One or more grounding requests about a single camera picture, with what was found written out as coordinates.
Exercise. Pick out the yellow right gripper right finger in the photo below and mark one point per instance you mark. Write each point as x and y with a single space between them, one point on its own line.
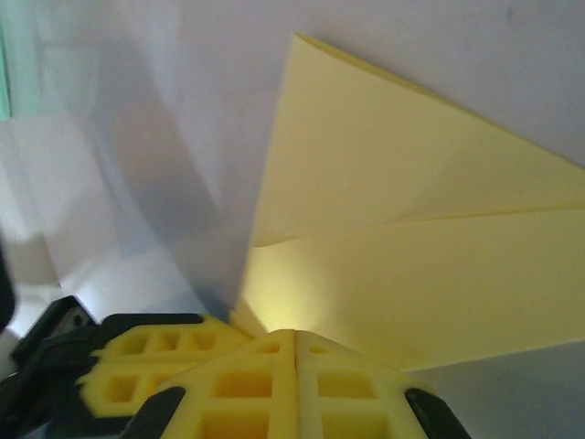
356 407

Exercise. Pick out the mint green zip pouch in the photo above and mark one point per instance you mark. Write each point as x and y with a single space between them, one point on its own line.
3 55

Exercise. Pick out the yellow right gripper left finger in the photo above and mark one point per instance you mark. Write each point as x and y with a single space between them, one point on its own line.
247 407

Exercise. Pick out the yellow square paper sheet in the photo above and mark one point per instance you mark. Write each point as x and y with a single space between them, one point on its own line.
388 206

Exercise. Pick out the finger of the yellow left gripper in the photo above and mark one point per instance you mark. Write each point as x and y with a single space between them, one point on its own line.
137 361

